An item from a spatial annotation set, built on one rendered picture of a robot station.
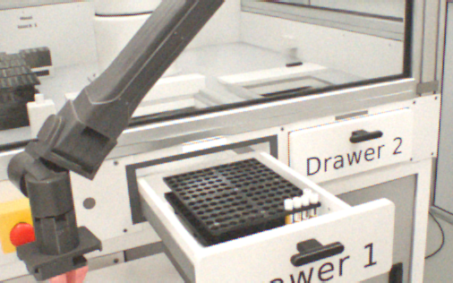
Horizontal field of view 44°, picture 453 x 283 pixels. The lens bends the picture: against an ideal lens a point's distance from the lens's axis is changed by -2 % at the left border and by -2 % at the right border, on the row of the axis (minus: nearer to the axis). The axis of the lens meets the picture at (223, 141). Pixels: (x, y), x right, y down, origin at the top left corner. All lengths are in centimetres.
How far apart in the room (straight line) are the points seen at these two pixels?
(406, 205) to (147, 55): 82
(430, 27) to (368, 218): 56
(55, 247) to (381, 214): 44
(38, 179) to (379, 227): 45
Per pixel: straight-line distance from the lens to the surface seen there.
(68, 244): 77
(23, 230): 90
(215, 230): 79
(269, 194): 89
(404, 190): 132
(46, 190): 74
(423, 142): 130
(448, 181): 276
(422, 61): 124
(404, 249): 140
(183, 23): 69
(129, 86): 70
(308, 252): 71
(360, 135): 111
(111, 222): 100
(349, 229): 77
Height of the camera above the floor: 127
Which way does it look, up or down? 19 degrees down
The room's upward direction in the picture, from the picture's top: 4 degrees counter-clockwise
